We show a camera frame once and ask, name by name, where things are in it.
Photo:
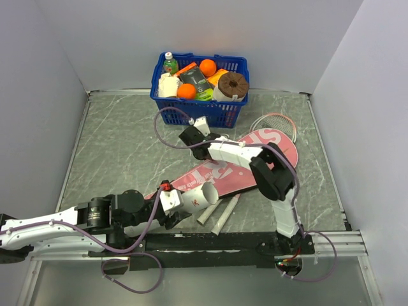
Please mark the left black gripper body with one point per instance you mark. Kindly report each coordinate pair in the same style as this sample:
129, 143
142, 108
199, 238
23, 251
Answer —
145, 214

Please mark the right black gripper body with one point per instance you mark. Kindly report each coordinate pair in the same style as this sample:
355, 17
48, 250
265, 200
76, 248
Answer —
195, 155

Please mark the pink racket cover bag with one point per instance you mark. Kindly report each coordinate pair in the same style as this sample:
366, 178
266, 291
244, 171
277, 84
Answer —
229, 178

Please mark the white shuttlecock tube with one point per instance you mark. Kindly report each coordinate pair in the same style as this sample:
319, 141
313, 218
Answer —
194, 200

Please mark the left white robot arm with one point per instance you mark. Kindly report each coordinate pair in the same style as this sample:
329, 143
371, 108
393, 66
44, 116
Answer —
85, 227

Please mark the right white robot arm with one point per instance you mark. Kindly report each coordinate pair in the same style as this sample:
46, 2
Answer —
275, 177

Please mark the blue plastic basket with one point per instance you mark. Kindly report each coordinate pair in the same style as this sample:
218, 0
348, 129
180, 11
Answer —
220, 114

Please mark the orange fruit front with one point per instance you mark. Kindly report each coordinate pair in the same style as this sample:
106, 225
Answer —
186, 91

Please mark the orange fruit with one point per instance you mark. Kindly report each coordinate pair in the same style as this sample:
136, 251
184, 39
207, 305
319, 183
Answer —
208, 67
186, 91

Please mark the black green box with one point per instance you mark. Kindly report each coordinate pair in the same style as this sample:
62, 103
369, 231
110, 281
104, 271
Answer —
196, 78

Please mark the white crumpled paper bag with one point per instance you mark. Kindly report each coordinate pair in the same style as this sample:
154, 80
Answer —
168, 86

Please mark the orange snack packet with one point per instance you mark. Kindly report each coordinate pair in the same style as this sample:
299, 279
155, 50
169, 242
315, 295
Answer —
214, 79

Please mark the orange carton box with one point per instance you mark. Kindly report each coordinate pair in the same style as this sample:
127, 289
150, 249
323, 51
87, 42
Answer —
186, 68

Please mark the orange fruit rear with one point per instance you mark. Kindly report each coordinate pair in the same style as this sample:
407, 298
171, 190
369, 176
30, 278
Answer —
208, 67

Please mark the green drink bottle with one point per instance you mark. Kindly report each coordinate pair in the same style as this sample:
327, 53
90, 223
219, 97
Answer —
170, 64

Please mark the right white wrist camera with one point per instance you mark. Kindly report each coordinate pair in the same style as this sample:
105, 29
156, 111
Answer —
201, 125

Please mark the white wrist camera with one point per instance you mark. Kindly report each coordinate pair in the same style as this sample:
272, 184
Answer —
201, 125
170, 198

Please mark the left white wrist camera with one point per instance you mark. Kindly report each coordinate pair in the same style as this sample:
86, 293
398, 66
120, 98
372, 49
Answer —
170, 198

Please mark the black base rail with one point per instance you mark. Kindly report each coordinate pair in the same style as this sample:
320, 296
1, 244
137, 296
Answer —
199, 250

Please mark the aluminium mounting rail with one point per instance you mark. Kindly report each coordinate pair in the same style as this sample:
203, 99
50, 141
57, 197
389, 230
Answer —
346, 243

